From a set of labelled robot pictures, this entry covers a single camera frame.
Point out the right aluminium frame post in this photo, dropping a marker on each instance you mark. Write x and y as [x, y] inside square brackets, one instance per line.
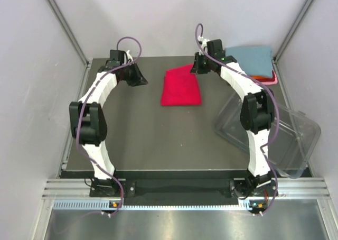
[305, 7]

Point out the aluminium frame post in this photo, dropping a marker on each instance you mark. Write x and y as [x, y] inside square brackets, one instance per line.
[67, 30]
[305, 7]

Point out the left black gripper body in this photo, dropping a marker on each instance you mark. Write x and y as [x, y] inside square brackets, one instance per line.
[129, 74]

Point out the folded pink t shirt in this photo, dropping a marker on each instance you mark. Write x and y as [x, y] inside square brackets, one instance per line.
[272, 83]

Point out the folded dark red t shirt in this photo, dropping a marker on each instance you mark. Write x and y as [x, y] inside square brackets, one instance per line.
[268, 80]

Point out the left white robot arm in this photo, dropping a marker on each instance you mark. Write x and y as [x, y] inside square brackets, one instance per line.
[88, 124]

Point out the left aluminium frame post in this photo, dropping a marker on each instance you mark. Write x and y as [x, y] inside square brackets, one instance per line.
[67, 30]

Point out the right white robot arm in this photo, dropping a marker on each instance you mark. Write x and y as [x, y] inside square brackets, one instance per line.
[257, 113]

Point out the clear plastic bin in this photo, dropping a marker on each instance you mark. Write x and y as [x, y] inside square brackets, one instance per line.
[289, 152]

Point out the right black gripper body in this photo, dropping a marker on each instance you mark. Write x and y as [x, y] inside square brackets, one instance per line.
[205, 64]

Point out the slotted grey cable duct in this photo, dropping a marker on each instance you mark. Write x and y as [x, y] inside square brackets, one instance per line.
[110, 205]

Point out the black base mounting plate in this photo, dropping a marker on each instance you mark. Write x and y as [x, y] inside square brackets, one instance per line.
[181, 186]

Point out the folded blue t shirt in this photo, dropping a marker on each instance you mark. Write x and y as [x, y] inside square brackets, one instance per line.
[253, 60]

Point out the folded orange t shirt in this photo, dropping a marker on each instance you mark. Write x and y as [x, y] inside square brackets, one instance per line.
[259, 78]

